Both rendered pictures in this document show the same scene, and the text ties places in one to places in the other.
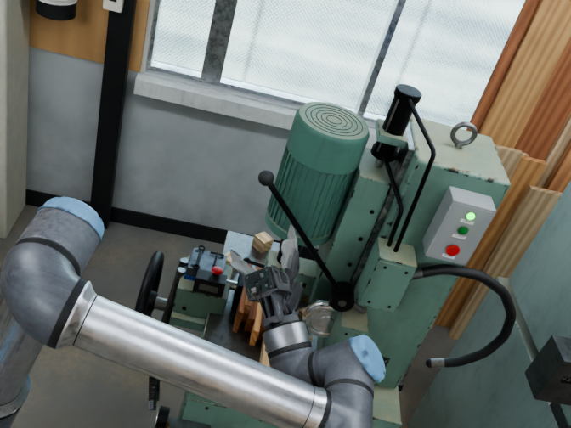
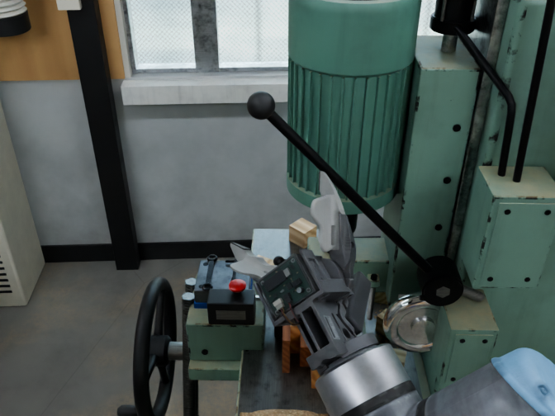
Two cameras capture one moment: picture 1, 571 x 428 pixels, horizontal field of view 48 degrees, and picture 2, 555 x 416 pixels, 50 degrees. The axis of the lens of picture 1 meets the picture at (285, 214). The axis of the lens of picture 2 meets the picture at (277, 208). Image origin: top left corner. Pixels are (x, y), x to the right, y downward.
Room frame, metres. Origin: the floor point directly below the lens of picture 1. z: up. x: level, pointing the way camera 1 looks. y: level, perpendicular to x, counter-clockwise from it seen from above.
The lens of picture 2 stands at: (0.49, -0.05, 1.70)
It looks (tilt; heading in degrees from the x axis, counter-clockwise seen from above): 34 degrees down; 8
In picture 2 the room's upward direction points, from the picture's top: straight up
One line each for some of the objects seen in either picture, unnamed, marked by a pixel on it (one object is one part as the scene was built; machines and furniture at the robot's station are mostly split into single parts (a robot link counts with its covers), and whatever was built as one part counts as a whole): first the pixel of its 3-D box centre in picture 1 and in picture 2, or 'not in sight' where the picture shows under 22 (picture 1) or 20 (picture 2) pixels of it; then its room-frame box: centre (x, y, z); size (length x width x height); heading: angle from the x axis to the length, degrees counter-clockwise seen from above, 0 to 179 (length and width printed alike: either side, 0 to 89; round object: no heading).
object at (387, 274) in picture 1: (386, 275); (508, 229); (1.19, -0.27, 1.22); 0.09 x 0.08 x 0.15; 96
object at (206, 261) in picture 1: (207, 270); (225, 288); (1.28, 0.15, 0.99); 0.13 x 0.11 x 0.06; 6
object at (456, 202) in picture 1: (457, 226); not in sight; (1.21, -0.37, 1.40); 0.10 x 0.06 x 0.16; 96
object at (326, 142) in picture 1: (314, 175); (347, 96); (1.31, -0.04, 1.35); 0.18 x 0.18 x 0.31
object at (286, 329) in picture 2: (242, 296); (286, 315); (1.27, 0.04, 0.94); 0.20 x 0.01 x 0.08; 6
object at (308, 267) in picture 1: (288, 275); (347, 268); (1.31, -0.06, 1.03); 0.14 x 0.07 x 0.09; 96
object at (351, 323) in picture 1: (347, 333); (461, 338); (1.18, -0.24, 1.02); 0.09 x 0.07 x 0.12; 6
